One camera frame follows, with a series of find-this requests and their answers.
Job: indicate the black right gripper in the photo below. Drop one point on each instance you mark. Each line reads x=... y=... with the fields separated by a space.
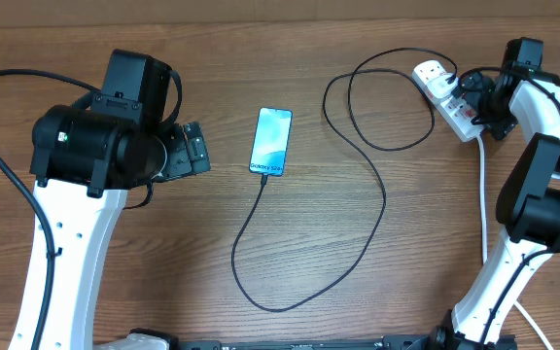
x=499 y=126

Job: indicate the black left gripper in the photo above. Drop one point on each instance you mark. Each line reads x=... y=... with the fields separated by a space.
x=186 y=161

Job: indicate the blue Galaxy S24+ smartphone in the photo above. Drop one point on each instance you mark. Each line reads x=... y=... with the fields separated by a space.
x=271 y=141

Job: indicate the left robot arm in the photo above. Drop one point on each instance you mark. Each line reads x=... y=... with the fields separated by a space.
x=86 y=159

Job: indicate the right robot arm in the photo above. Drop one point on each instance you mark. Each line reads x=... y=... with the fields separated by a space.
x=519 y=93

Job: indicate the white USB charger plug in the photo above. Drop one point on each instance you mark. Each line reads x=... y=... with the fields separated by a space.
x=442 y=86

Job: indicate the white power strip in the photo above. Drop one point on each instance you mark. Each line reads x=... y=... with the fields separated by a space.
x=456 y=111

